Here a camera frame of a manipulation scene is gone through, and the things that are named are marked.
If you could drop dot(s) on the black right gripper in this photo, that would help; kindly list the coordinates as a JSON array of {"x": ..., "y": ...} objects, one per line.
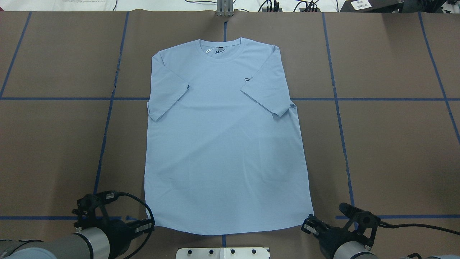
[{"x": 331, "y": 237}]

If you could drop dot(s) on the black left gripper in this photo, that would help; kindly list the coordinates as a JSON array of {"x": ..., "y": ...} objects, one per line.
[{"x": 118, "y": 229}]

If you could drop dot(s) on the light blue t-shirt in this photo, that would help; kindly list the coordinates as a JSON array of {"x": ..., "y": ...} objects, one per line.
[{"x": 224, "y": 151}]

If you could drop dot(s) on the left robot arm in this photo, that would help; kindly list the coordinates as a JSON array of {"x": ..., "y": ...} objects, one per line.
[{"x": 94, "y": 239}]

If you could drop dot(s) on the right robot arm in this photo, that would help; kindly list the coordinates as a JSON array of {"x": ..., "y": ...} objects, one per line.
[{"x": 353, "y": 250}]

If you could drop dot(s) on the black box with white label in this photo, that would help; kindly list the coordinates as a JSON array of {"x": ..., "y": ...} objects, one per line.
[{"x": 372, "y": 6}]

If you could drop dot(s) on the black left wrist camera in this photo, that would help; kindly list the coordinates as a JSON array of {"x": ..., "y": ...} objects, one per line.
[{"x": 91, "y": 211}]

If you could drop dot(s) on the white metal base plate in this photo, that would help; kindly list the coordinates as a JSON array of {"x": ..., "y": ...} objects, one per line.
[{"x": 224, "y": 253}]

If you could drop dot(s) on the grey aluminium frame post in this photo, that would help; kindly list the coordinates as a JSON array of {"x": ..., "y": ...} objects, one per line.
[{"x": 224, "y": 8}]

